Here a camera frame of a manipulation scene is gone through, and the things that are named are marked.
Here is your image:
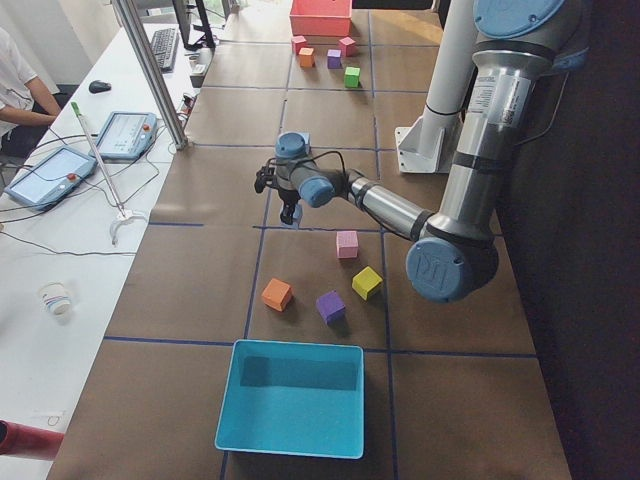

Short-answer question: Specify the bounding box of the green foam block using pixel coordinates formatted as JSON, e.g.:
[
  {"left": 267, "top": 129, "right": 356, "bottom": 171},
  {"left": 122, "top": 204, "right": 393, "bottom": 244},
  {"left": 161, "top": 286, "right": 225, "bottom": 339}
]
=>
[{"left": 343, "top": 66, "right": 361, "bottom": 89}]

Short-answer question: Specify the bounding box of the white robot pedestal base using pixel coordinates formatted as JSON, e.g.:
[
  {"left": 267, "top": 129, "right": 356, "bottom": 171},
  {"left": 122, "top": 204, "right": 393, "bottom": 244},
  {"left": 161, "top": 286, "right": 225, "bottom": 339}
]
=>
[{"left": 394, "top": 0, "right": 504, "bottom": 175}]

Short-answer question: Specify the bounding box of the light blue foam block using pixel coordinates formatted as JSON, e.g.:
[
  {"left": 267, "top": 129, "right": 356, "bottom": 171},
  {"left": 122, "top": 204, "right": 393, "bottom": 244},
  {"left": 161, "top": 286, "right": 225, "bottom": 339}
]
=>
[
  {"left": 283, "top": 204, "right": 303, "bottom": 229},
  {"left": 298, "top": 132, "right": 311, "bottom": 153}
]

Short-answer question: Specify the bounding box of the orange foam block right side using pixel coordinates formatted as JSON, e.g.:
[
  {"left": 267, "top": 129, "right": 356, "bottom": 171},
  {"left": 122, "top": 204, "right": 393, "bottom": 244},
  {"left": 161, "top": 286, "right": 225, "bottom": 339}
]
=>
[{"left": 298, "top": 47, "right": 315, "bottom": 68}]

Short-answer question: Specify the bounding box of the black keyboard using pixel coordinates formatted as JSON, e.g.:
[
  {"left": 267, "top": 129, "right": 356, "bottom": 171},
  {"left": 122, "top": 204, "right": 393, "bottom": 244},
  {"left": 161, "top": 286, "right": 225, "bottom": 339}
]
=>
[{"left": 150, "top": 28, "right": 178, "bottom": 73}]

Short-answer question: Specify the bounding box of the black computer mouse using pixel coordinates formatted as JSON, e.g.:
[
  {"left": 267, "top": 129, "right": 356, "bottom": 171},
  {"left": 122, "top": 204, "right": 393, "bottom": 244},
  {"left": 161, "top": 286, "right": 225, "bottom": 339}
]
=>
[{"left": 88, "top": 80, "right": 112, "bottom": 94}]

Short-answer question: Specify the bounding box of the purple foam block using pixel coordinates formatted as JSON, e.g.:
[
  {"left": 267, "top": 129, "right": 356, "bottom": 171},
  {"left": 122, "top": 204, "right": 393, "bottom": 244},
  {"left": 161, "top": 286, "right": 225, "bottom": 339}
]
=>
[
  {"left": 326, "top": 49, "right": 342, "bottom": 69},
  {"left": 316, "top": 290, "right": 346, "bottom": 324}
]

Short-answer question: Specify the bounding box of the crimson foam block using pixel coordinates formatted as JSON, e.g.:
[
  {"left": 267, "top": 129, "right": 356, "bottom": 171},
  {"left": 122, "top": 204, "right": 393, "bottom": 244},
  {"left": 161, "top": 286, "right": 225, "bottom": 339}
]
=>
[
  {"left": 338, "top": 36, "right": 357, "bottom": 57},
  {"left": 291, "top": 35, "right": 308, "bottom": 55}
]

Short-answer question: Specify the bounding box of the orange foam block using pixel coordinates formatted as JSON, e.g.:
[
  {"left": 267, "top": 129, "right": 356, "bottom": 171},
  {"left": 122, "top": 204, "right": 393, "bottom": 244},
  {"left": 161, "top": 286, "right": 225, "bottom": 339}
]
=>
[
  {"left": 261, "top": 278, "right": 293, "bottom": 312},
  {"left": 298, "top": 47, "right": 315, "bottom": 68}
]

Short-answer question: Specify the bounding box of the red cylinder object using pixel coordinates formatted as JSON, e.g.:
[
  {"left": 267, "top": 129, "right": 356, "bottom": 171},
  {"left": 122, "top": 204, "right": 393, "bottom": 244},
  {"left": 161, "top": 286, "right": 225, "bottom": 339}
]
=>
[{"left": 1, "top": 420, "right": 64, "bottom": 461}]

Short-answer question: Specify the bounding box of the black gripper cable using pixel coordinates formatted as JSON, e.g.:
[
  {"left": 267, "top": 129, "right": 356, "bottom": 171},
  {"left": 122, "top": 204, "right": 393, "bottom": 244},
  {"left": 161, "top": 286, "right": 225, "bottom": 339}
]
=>
[{"left": 264, "top": 150, "right": 361, "bottom": 201}]

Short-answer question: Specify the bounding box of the seated person white shirt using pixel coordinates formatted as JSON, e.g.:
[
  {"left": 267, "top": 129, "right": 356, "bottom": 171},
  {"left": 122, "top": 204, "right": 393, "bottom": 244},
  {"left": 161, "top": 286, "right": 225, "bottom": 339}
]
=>
[{"left": 1, "top": 29, "right": 68, "bottom": 159}]

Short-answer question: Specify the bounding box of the teach pendant near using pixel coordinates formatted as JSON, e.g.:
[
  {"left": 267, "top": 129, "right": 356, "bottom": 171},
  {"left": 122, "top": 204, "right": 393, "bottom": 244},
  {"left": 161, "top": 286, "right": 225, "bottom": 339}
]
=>
[{"left": 4, "top": 146, "right": 97, "bottom": 211}]

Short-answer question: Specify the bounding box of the pink foam block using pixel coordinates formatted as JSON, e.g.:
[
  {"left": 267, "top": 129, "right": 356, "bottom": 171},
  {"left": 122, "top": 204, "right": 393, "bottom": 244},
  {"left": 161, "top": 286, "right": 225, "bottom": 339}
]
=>
[{"left": 336, "top": 230, "right": 359, "bottom": 259}]

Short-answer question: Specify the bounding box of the paper cup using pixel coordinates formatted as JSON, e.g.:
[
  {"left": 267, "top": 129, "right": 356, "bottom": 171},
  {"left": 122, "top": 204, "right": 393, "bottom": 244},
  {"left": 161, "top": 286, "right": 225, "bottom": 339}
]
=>
[{"left": 38, "top": 282, "right": 72, "bottom": 316}]

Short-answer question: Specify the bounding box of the aluminium frame post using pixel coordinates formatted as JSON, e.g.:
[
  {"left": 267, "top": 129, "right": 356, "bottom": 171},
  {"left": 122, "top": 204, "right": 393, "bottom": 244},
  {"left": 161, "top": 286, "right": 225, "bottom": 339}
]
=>
[{"left": 112, "top": 0, "right": 188, "bottom": 151}]

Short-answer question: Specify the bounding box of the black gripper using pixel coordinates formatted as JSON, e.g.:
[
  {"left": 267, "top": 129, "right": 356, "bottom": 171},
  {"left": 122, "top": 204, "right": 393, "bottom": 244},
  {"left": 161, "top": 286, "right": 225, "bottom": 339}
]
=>
[{"left": 254, "top": 165, "right": 301, "bottom": 224}]

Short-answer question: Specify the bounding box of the teach pendant far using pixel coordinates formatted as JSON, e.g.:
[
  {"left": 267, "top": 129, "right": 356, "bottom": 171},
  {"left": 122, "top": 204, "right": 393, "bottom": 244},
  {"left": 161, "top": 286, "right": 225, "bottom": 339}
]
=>
[{"left": 96, "top": 111, "right": 158, "bottom": 163}]

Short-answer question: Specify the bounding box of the yellow foam block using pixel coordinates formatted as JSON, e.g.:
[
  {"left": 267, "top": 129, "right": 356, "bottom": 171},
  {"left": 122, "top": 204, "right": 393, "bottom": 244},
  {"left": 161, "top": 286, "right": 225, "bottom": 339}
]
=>
[{"left": 352, "top": 266, "right": 383, "bottom": 301}]

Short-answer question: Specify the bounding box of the purple foam block left side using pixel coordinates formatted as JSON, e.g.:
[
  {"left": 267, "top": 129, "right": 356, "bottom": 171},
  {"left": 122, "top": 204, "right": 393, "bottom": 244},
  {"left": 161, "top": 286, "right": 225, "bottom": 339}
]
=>
[{"left": 316, "top": 290, "right": 346, "bottom": 324}]

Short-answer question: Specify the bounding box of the teach pendant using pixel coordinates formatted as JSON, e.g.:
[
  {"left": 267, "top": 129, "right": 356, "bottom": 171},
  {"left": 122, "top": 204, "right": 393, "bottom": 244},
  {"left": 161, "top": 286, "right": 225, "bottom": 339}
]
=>
[
  {"left": 4, "top": 146, "right": 97, "bottom": 211},
  {"left": 96, "top": 111, "right": 158, "bottom": 163}
]

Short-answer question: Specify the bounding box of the orange foam block left side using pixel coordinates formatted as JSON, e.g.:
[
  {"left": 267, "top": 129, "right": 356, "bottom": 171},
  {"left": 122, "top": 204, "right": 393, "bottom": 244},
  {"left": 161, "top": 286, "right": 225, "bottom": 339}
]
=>
[{"left": 261, "top": 278, "right": 293, "bottom": 312}]

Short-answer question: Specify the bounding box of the purple foam block right side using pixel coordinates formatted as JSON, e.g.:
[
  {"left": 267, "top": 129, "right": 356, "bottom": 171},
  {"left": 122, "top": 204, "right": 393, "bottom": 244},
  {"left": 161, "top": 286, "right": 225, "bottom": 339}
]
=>
[{"left": 326, "top": 49, "right": 342, "bottom": 69}]

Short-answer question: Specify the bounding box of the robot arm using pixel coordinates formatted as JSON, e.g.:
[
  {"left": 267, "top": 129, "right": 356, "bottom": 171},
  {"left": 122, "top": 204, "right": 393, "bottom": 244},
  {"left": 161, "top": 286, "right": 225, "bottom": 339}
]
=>
[{"left": 254, "top": 1, "right": 591, "bottom": 303}]

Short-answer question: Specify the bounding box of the black monitor stand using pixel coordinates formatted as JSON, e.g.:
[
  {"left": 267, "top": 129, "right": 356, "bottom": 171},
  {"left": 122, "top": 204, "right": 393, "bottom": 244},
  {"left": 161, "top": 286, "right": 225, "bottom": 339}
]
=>
[{"left": 172, "top": 0, "right": 216, "bottom": 51}]

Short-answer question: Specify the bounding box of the green tipped white stick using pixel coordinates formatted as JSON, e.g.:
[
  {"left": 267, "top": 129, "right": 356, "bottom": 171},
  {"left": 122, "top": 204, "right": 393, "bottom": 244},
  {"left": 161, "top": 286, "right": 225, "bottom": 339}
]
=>
[{"left": 71, "top": 101, "right": 148, "bottom": 246}]

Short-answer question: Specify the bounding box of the teal plastic bin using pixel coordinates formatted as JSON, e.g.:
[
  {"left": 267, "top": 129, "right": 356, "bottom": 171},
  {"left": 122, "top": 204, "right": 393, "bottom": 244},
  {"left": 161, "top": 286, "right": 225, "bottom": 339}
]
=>
[{"left": 214, "top": 340, "right": 365, "bottom": 459}]

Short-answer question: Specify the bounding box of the red plastic bin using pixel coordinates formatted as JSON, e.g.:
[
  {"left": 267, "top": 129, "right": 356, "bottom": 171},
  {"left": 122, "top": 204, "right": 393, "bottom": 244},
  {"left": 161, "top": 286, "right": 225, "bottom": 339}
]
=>
[{"left": 289, "top": 0, "right": 352, "bottom": 37}]

